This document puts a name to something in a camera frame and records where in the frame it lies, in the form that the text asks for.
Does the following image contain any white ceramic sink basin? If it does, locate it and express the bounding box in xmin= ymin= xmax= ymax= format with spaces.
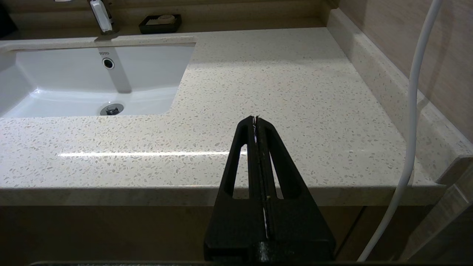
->
xmin=0 ymin=35 xmax=198 ymax=119

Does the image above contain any beige soap bar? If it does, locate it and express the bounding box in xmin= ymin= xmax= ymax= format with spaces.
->
xmin=147 ymin=15 xmax=176 ymax=25

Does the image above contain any chrome sink drain plug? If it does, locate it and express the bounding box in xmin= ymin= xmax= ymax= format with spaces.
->
xmin=100 ymin=103 xmax=124 ymax=116

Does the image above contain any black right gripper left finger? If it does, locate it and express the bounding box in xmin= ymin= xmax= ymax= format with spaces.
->
xmin=204 ymin=116 xmax=265 ymax=259

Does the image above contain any chrome faucet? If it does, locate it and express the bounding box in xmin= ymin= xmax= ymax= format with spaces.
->
xmin=55 ymin=0 xmax=120 ymax=40

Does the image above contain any white cable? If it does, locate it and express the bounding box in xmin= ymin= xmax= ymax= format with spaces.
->
xmin=357 ymin=0 xmax=444 ymax=263

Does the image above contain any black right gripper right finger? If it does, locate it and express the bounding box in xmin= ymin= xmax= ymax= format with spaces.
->
xmin=257 ymin=116 xmax=335 ymax=259

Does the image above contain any black soap dish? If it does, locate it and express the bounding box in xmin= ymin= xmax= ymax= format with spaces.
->
xmin=139 ymin=14 xmax=182 ymax=35

